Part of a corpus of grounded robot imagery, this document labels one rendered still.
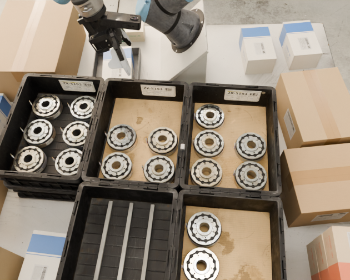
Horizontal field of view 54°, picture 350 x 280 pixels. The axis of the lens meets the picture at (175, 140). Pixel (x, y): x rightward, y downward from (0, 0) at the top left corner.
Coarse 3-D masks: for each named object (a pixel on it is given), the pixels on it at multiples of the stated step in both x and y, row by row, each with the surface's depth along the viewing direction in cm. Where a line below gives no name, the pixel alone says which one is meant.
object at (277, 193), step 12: (192, 84) 120; (204, 84) 120; (216, 84) 120; (228, 84) 120; (240, 84) 120; (276, 96) 117; (276, 108) 114; (276, 120) 112; (276, 132) 110; (276, 144) 108; (276, 156) 106; (276, 168) 104; (180, 180) 103; (276, 180) 102; (228, 192) 101; (240, 192) 102; (252, 192) 100; (264, 192) 100; (276, 192) 100
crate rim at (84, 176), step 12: (168, 84) 121; (180, 84) 121; (96, 120) 115; (96, 132) 112; (180, 132) 111; (180, 144) 109; (180, 156) 107; (84, 168) 106; (180, 168) 105; (84, 180) 104; (96, 180) 104; (120, 180) 104
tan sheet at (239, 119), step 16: (224, 112) 126; (240, 112) 126; (256, 112) 126; (224, 128) 123; (240, 128) 123; (256, 128) 123; (208, 144) 120; (224, 144) 120; (192, 160) 117; (224, 160) 117; (240, 160) 117; (224, 176) 114
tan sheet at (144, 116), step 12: (120, 108) 129; (132, 108) 128; (144, 108) 128; (156, 108) 128; (168, 108) 128; (180, 108) 128; (120, 120) 126; (132, 120) 126; (144, 120) 126; (156, 120) 126; (168, 120) 125; (180, 120) 125; (144, 132) 123; (144, 144) 121; (132, 156) 119; (144, 156) 119; (168, 156) 118; (132, 180) 114; (144, 180) 114
